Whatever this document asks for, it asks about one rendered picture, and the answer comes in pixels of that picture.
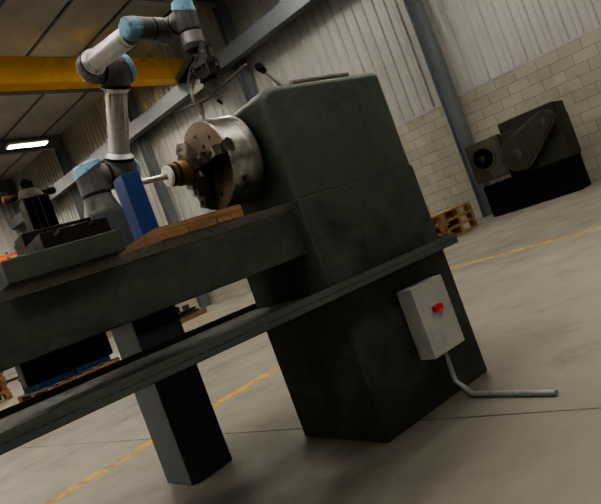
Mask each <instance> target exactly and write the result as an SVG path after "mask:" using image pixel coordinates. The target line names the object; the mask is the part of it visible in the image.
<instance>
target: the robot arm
mask: <svg viewBox="0 0 601 504"><path fill-rule="evenodd" d="M171 8H172V9H171V10H172V11H173V12H172V13H171V14H170V15H168V16H167V17H165V18H162V17H142V16H134V15H131V16H124V17H122V18H121V19H120V22H119V25H118V29H117V30H116V31H114V32H113V33H112V34H110V35H109V36H108V37H107V38H105V39H104V40H103V41H101V42H100V43H99V44H98V45H96V46H95V47H94V48H92V49H87V50H85V51H84V52H82V53H81V54H80V55H79V56H78V58H77V60H76V70H77V73H78V74H79V76H80V77H81V78H82V79H83V80H84V81H86V82H88V83H90V84H94V85H100V88H101V89H102V90H103V91H104V93H105V105H106V121H107V137H108V153H107V154H106V155H105V162H103V163H101V161H100V160H99V159H97V158H96V159H92V160H89V161H86V162H84V163H82V164H80V165H78V166H76V167H75V168H74V169H73V175H74V178H75V179H74V180H75V181H76V184H77V186H78V189H79V192H80V194H81V197H82V200H83V202H84V218H86V217H90V216H92V215H95V214H100V213H104V212H108V211H113V210H117V209H121V208H122V206H121V205H120V203H119V202H118V201H117V200H116V198H115V197H114V196H113V194H112V192H111V190H114V189H115V187H114V184H113V181H115V180H116V179H117V178H118V177H119V176H120V175H121V174H125V173H130V172H134V171H138V172H139V174H140V175H141V169H140V165H139V163H138V161H137V160H136V159H134V155H133V154H132V153H131V152H130V141H129V121H128V101H127V93H128V92H129V91H130V89H131V84H132V83H133V82H134V81H135V79H136V67H135V64H134V62H133V61H132V59H131V58H130V57H129V56H128V55H126V54H125V53H126V52H128V51H129V50H130V49H132V48H133V47H134V46H136V45H137V44H139V43H140V42H142V41H156V42H158V43H160V44H161V45H168V44H169V43H172V42H174V41H175V40H176V39H177V38H178V37H180V38H181V41H182V44H183V47H184V48H185V52H186V53H188V54H189V55H188V56H187V58H186V60H185V61H184V63H183V65H182V66H181V68H180V70H179V71H178V73H177V75H176V76H175V80H176V81H177V83H185V84H186V83H187V84H188V89H189V93H190V96H191V99H192V101H193V104H194V105H196V104H197V98H196V96H197V94H198V93H199V92H200V91H201V90H203V88H204V83H205V82H206V87H207V89H208V90H210V91H211V93H212V92H213V91H214V90H215V89H217V88H218V87H219V86H220V85H221V84H218V83H217V82H216V80H215V78H217V77H218V76H220V75H221V74H222V71H221V68H220V64H219V61H218V59H215V57H214V56H211V54H210V51H209V48H208V47H209V46H211V45H210V41H207V42H206V41H205V40H204V36H203V33H202V30H201V26H200V23H199V20H198V16H197V13H196V9H195V7H194V4H193V1H192V0H174V1H173V2H172V3H171ZM213 57H214V58H213ZM212 60H213V61H212ZM200 82H201V83H202V84H201V83H200Z"/></svg>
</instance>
